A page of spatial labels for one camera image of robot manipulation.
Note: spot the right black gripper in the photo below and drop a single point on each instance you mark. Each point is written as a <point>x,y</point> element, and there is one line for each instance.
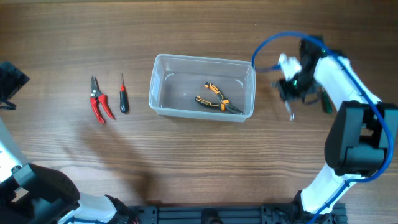
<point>285,92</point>

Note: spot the silver socket wrench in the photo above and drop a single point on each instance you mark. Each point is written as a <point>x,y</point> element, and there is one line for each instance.
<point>289,110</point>

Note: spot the green screwdriver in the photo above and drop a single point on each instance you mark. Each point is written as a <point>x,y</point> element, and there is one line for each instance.
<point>326,105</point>

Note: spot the orange black pliers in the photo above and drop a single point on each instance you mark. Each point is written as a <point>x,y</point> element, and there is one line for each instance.
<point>223,105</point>

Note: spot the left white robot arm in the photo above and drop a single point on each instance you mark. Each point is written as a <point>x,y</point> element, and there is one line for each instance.
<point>36,194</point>

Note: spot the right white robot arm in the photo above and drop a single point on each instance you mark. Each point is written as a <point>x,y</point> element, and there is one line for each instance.
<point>360,144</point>

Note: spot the clear plastic container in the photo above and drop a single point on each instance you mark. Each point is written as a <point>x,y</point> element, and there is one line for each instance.
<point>177,79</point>

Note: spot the black red screwdriver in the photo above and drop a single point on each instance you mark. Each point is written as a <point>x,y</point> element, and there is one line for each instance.
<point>123,103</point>

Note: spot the black aluminium base frame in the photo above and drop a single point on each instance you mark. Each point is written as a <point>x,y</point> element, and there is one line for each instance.
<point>264,214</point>

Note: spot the red handled pruning shears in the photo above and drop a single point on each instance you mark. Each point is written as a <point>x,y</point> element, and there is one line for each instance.
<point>98,98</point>

